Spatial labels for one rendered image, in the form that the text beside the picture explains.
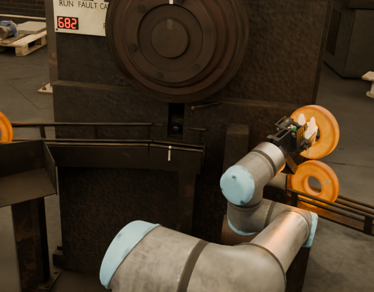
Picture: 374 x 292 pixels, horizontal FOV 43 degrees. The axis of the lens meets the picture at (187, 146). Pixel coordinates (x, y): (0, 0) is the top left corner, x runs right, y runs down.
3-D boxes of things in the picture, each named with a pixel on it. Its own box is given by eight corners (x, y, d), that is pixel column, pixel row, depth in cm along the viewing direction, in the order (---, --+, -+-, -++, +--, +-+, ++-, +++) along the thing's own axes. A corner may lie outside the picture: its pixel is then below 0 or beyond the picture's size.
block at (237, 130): (223, 179, 183) (228, 120, 173) (244, 181, 182) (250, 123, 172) (220, 192, 173) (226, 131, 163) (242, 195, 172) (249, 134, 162)
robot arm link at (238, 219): (262, 244, 126) (264, 213, 118) (221, 231, 130) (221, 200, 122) (272, 219, 132) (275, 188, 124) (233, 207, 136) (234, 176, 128)
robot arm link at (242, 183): (216, 196, 123) (216, 168, 116) (246, 171, 129) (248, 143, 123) (245, 214, 118) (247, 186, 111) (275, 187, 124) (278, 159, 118)
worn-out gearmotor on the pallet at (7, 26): (10, 33, 603) (9, 16, 595) (28, 35, 600) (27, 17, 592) (-7, 39, 567) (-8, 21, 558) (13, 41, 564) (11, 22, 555)
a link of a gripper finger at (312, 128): (325, 110, 133) (307, 126, 128) (325, 128, 137) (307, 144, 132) (315, 108, 135) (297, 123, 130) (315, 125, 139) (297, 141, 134)
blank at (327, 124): (293, 100, 142) (288, 102, 140) (343, 109, 132) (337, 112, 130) (290, 149, 147) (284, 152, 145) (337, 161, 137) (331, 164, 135)
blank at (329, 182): (307, 210, 158) (301, 213, 156) (289, 166, 159) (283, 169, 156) (347, 200, 146) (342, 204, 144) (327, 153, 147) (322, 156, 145)
